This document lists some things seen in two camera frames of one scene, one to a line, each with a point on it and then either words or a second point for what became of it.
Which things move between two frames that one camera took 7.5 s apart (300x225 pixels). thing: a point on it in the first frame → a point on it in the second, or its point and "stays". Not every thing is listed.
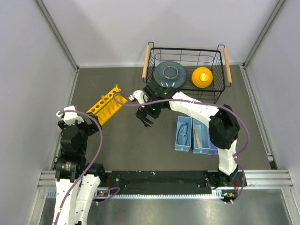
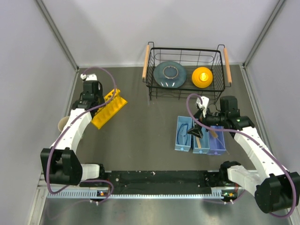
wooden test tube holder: (197, 137) stays
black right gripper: (146, 122) → (199, 115)
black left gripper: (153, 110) → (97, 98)
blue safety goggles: (182, 136) stays
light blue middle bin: (200, 137) stays
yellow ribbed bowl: (202, 77) stays
